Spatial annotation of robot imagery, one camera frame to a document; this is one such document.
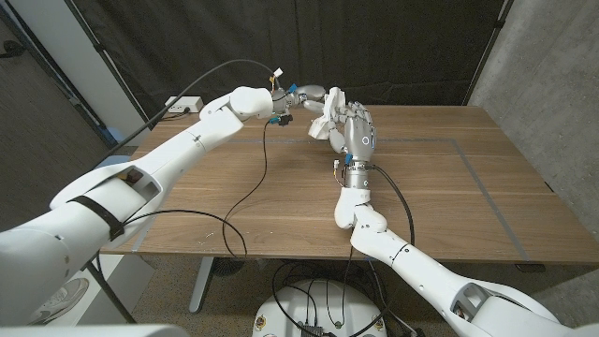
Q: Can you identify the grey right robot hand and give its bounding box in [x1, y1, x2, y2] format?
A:
[327, 101, 378, 191]

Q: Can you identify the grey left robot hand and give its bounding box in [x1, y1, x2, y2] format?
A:
[270, 83, 329, 116]

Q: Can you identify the white paper tissue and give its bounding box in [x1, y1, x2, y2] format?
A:
[307, 86, 348, 141]

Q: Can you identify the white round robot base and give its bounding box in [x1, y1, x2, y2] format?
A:
[251, 279, 388, 337]

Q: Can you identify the black fabric backdrop curtain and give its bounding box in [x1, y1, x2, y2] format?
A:
[65, 0, 514, 127]

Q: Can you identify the white power strip box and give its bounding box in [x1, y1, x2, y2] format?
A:
[165, 95, 205, 114]

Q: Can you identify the black backdrop stand pole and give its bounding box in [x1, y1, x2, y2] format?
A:
[461, 0, 515, 107]
[63, 0, 154, 131]

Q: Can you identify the black round floor fan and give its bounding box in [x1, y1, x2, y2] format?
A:
[212, 256, 245, 278]

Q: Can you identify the light blue round stool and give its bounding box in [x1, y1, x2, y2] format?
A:
[95, 154, 131, 170]

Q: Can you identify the white table leg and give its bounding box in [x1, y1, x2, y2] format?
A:
[188, 256, 215, 314]

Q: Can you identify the grey sneaker shoe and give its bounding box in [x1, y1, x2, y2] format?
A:
[27, 277, 90, 325]

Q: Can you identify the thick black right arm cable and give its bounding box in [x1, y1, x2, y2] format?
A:
[369, 164, 416, 247]

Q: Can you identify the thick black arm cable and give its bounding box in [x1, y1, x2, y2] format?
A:
[95, 58, 283, 163]
[369, 164, 416, 247]

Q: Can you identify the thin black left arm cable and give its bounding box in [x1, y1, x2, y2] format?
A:
[121, 120, 270, 259]

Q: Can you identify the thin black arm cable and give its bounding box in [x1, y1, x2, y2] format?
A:
[121, 120, 270, 259]
[334, 227, 357, 329]

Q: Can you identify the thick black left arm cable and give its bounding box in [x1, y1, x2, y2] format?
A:
[95, 58, 283, 163]

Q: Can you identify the black power strip cable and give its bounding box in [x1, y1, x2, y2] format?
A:
[161, 108, 191, 122]

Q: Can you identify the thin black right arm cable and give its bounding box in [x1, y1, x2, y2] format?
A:
[334, 227, 357, 329]

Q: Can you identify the white floor cable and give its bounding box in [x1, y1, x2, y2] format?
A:
[367, 259, 416, 337]

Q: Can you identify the black looped base cable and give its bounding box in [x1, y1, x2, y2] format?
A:
[270, 261, 375, 337]

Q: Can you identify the black diagonal wall strip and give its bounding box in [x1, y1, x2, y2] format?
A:
[0, 4, 119, 154]

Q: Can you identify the black wall hook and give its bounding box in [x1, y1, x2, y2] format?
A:
[0, 40, 27, 60]

